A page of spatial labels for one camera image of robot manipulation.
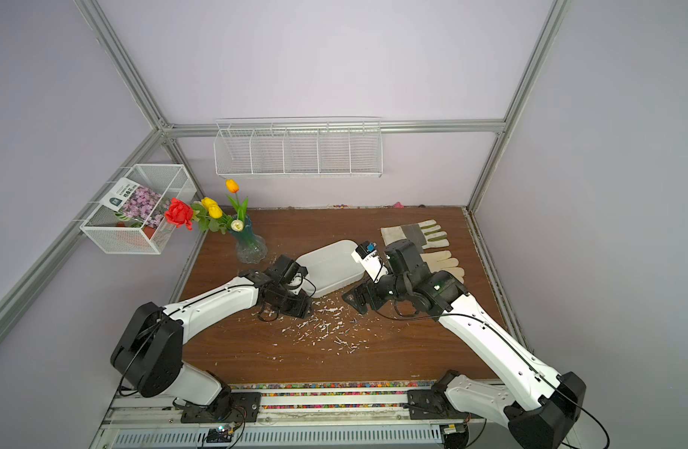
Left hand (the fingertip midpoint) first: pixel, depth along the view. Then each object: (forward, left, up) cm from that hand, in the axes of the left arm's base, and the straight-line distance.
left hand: (304, 312), depth 85 cm
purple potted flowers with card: (+21, +41, +28) cm, 54 cm away
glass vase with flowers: (+25, +20, +1) cm, 32 cm away
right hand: (-2, -16, +18) cm, 24 cm away
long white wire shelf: (+51, 0, +24) cm, 57 cm away
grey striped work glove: (+32, -47, -6) cm, 57 cm away
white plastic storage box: (+19, -8, -5) cm, 21 cm away
